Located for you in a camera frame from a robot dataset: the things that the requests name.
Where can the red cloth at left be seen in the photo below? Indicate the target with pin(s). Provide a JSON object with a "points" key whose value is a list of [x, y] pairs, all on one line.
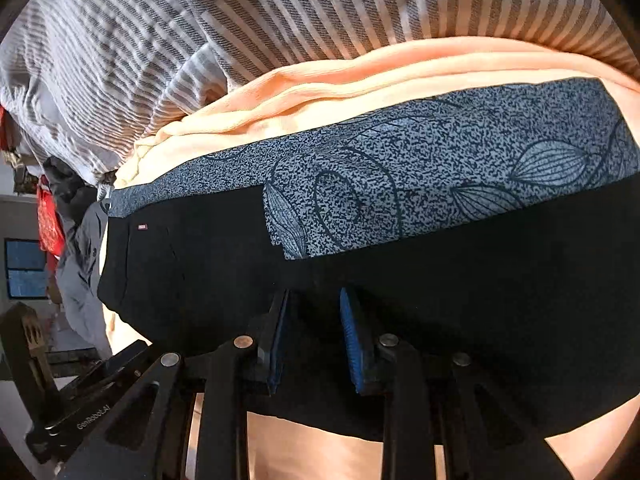
{"points": [[51, 236]]}

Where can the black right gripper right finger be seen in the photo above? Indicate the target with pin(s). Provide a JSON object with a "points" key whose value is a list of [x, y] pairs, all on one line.
{"points": [[440, 415]]}

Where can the dark grey quilted jacket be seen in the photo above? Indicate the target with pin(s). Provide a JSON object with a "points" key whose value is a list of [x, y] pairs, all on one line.
{"points": [[83, 219]]}

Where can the black pants with patterned stripe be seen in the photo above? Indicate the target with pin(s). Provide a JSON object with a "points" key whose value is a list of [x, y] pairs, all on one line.
{"points": [[502, 222]]}

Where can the grey striped duvet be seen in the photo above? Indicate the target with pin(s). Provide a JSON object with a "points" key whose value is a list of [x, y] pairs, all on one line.
{"points": [[85, 79]]}

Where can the peach bed sheet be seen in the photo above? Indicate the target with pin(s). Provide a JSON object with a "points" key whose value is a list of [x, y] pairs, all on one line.
{"points": [[311, 95]]}

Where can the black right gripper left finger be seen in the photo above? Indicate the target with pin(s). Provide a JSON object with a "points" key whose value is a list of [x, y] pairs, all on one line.
{"points": [[187, 418]]}

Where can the blue window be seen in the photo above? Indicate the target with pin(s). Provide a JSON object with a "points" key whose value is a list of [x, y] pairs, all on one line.
{"points": [[26, 269]]}

